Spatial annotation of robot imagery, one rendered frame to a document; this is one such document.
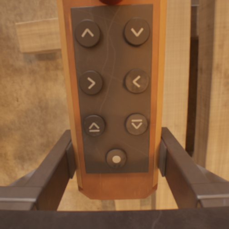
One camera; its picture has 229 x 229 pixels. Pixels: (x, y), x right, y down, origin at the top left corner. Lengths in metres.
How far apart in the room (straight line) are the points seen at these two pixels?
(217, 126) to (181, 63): 0.25
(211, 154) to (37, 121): 0.73
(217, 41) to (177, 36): 0.12
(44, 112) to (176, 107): 0.56
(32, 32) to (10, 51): 0.19
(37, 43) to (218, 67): 0.60
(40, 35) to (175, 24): 0.44
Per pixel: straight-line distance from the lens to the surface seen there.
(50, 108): 0.79
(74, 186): 0.83
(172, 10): 0.55
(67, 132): 0.16
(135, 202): 0.73
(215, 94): 0.60
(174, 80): 0.54
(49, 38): 0.66
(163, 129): 0.16
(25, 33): 0.69
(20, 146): 0.93
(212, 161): 0.70
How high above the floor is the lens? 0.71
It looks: 73 degrees down
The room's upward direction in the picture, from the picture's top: 178 degrees counter-clockwise
